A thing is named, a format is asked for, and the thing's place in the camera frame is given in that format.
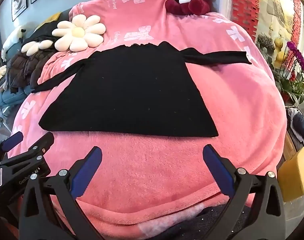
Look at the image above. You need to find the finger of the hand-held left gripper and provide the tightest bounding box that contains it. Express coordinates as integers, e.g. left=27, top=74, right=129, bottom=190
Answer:
left=0, top=132, right=55, bottom=167
left=0, top=132, right=24, bottom=162

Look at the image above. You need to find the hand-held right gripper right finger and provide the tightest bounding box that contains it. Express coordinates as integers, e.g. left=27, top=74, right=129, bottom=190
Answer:
left=203, top=144, right=286, bottom=240

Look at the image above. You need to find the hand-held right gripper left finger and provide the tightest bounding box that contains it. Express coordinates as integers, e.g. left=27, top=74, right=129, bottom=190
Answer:
left=19, top=146, right=110, bottom=240

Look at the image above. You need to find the black long-sleeved top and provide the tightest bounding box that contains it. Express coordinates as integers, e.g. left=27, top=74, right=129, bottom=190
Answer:
left=30, top=41, right=252, bottom=138

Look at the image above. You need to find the pink printed blanket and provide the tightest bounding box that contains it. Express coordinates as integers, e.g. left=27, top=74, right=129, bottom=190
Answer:
left=10, top=0, right=288, bottom=240

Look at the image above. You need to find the person's dark sparkly clothing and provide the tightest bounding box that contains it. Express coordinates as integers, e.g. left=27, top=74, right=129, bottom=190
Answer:
left=152, top=202, right=258, bottom=240

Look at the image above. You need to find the brown quilted jacket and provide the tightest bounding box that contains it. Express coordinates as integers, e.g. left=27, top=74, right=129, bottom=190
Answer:
left=5, top=47, right=58, bottom=94

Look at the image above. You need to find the dark blue jacket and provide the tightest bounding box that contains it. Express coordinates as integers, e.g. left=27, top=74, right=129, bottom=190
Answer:
left=285, top=106, right=304, bottom=153

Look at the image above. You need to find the white goose plush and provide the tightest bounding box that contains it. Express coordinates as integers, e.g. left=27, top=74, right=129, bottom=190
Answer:
left=1, top=25, right=26, bottom=62

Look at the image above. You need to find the dark cloth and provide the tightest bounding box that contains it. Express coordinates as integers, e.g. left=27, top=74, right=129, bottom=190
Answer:
left=24, top=20, right=72, bottom=46

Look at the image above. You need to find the large daisy flower cushion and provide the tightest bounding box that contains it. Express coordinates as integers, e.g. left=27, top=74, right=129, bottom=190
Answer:
left=52, top=14, right=107, bottom=52

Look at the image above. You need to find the yellow cushion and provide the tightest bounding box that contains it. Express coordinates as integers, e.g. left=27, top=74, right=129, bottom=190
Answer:
left=34, top=12, right=61, bottom=32

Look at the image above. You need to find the purple orchid plant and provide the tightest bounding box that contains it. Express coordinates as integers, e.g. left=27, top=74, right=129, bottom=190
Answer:
left=275, top=41, right=304, bottom=104

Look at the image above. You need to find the floral wall poster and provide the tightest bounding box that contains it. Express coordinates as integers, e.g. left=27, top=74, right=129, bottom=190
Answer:
left=232, top=0, right=304, bottom=63

